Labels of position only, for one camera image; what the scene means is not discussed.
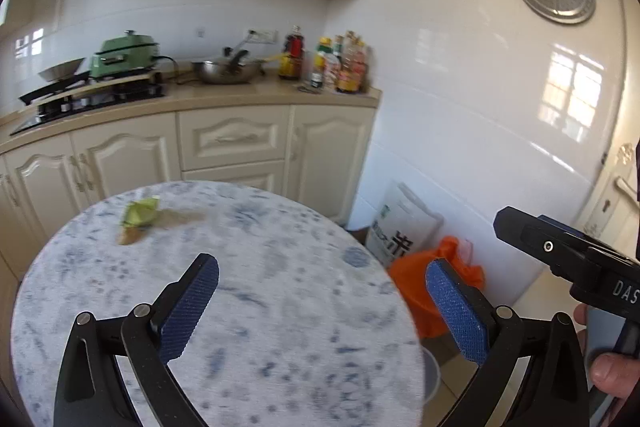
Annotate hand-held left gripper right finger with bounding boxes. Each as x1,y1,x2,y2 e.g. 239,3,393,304
425,258,591,427

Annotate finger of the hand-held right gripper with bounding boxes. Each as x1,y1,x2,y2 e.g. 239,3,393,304
537,214,588,239
494,206,593,280

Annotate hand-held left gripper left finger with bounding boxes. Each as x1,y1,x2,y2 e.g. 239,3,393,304
52,253,221,427

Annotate green snack wrapper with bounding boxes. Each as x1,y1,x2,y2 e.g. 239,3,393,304
117,198,163,230

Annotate person's right hand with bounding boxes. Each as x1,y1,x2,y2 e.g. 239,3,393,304
574,302,640,400

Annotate cream door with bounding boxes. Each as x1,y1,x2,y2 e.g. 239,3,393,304
575,0,640,258

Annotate orange plastic bag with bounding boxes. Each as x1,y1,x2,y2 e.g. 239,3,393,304
389,235,486,340

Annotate round blue-white patterned table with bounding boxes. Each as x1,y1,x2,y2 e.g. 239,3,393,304
10,180,426,427

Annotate white rice bag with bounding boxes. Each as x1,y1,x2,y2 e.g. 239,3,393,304
370,181,445,269

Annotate cream lower kitchen cabinets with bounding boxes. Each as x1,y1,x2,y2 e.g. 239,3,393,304
0,104,377,268

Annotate beige kitchen countertop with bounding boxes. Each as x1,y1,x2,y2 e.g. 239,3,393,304
0,82,383,155

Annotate black gas stove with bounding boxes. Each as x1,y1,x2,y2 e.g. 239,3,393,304
10,84,167,136

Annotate steel pan with black utensil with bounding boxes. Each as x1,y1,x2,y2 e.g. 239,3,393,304
191,48,266,85

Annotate wooden board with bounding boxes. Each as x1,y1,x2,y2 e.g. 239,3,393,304
20,74,163,102

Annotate group of condiment bottles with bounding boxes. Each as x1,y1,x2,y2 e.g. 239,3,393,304
277,25,373,95

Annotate green electric cooking pot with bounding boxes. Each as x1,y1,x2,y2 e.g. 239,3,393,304
89,29,161,80

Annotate silver wok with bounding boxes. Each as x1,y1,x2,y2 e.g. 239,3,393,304
37,58,86,82

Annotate black power cable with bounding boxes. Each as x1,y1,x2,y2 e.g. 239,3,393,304
152,55,201,85

